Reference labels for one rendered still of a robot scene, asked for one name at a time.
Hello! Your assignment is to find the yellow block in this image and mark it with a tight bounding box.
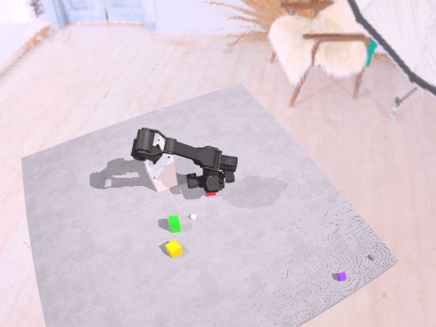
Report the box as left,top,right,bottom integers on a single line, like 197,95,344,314
166,239,183,258

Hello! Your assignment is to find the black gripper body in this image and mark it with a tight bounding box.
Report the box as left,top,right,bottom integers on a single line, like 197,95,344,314
186,168,235,189

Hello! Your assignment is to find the small purple cube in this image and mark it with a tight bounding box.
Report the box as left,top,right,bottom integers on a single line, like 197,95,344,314
338,272,346,281

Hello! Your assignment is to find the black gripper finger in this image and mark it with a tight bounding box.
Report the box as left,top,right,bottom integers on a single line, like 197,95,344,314
198,183,207,193

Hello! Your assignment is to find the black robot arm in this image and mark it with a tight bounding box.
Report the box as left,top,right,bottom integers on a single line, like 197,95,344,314
131,128,238,193

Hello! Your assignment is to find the green block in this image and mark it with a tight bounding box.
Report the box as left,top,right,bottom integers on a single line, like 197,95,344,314
171,224,180,233
168,215,179,228

